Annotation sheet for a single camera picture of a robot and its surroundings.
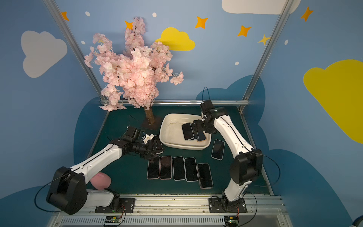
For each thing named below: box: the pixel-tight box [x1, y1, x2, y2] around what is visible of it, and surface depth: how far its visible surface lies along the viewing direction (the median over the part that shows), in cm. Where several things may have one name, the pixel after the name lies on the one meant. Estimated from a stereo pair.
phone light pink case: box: [197, 162, 214, 190], surface depth 88 cm
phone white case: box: [183, 157, 199, 183], surface depth 90 cm
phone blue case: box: [181, 122, 194, 140], surface depth 109 cm
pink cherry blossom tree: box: [84, 17, 184, 125], surface depth 69 cm
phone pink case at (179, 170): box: [172, 156, 186, 182], surface depth 88 cm
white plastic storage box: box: [159, 113, 213, 151], surface depth 106 cm
